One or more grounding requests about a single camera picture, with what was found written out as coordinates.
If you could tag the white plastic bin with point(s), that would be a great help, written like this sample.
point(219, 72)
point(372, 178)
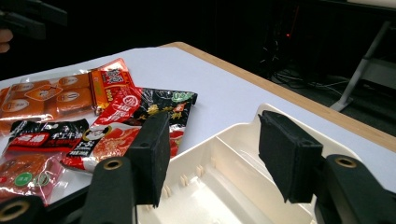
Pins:
point(224, 174)

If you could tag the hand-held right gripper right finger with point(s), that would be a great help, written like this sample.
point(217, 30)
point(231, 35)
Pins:
point(289, 155)

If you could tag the grey metal stand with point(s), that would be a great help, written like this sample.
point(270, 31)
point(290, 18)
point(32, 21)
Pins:
point(358, 74)

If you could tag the small red candy packet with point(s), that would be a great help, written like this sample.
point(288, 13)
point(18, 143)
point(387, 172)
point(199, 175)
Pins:
point(46, 137)

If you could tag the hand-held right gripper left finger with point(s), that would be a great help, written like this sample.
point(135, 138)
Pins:
point(149, 155)

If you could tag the red and white seasoning packet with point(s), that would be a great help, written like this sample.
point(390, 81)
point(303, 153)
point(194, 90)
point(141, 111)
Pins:
point(115, 146)

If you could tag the white table sheet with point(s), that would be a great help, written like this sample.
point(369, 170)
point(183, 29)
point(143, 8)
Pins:
point(218, 87)

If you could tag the large orange packet clear blocks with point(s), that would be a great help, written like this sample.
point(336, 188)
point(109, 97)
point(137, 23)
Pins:
point(71, 99)

